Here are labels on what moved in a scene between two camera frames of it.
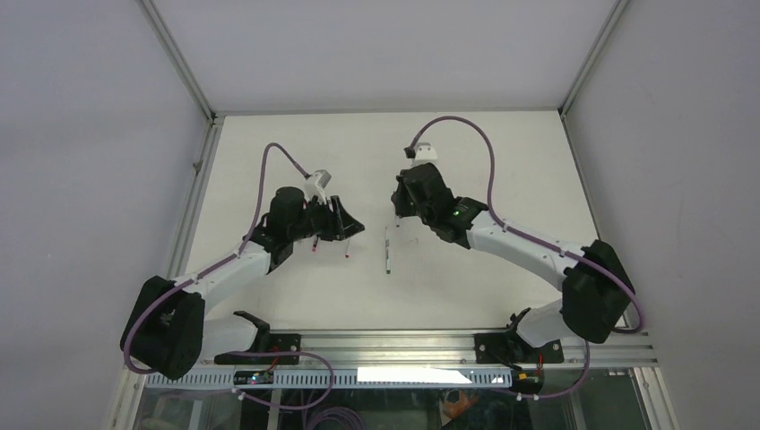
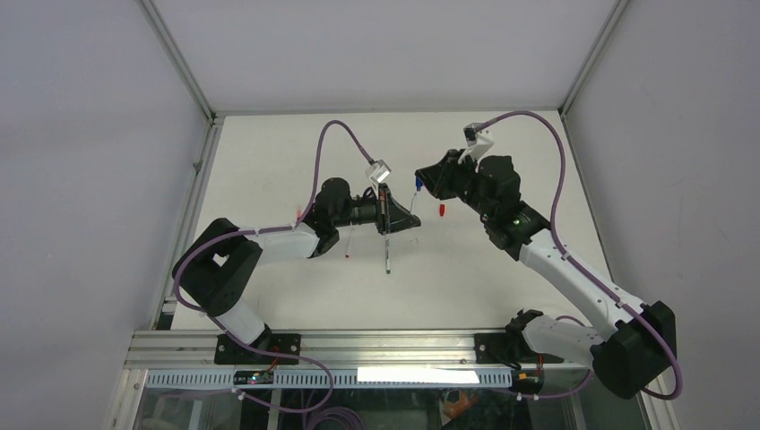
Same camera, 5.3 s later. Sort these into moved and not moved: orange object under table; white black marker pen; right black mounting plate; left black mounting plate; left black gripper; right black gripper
Moved: right black gripper; left black gripper
Not moved: left black mounting plate; right black mounting plate; white black marker pen; orange object under table
